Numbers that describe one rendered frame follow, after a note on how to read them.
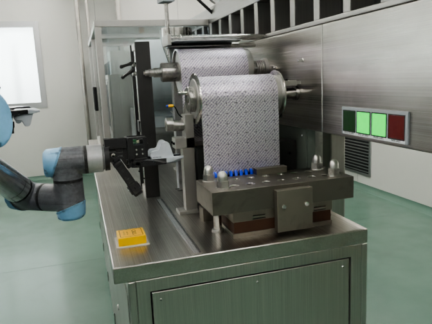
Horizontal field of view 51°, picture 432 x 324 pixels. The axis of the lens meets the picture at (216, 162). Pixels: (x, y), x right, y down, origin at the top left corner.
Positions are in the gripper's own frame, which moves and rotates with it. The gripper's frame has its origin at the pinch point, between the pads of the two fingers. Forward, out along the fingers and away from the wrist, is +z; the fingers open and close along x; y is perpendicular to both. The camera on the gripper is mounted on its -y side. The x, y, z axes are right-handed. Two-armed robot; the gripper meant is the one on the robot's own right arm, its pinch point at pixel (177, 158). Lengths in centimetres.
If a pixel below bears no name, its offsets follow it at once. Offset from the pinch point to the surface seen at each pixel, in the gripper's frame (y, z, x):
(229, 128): 7.2, 15.9, -0.2
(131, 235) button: -16.8, -15.6, -11.8
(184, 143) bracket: 3.2, 4.0, 7.2
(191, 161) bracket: -2.4, 6.0, 8.1
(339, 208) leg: -26, 60, 14
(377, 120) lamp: 10, 40, -35
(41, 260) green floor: -104, -63, 232
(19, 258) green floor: -104, -80, 245
